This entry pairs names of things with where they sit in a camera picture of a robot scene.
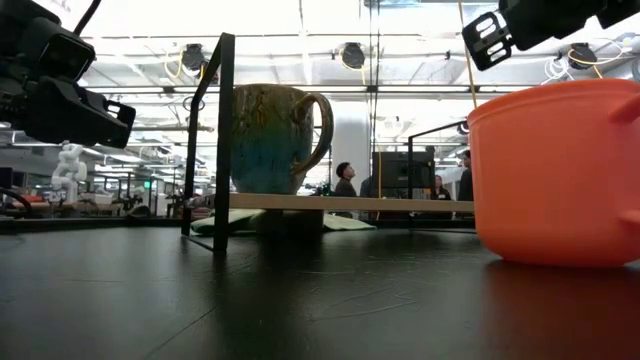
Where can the black monitor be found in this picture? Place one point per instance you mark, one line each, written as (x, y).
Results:
(395, 170)

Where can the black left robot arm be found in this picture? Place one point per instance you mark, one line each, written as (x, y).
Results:
(30, 35)

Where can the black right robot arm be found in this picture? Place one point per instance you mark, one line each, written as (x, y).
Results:
(622, 10)

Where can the brown glazed ceramic mug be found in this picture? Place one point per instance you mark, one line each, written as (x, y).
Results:
(270, 140)

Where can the white robot figure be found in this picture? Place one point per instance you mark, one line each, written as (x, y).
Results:
(70, 170)

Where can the person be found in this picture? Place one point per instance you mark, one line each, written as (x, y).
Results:
(345, 182)
(441, 190)
(466, 180)

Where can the orange plastic cup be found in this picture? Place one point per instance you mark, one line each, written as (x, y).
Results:
(550, 175)

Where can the wooden cutting board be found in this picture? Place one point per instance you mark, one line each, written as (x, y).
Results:
(350, 202)

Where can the green cloth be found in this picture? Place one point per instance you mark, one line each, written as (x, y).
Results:
(220, 222)

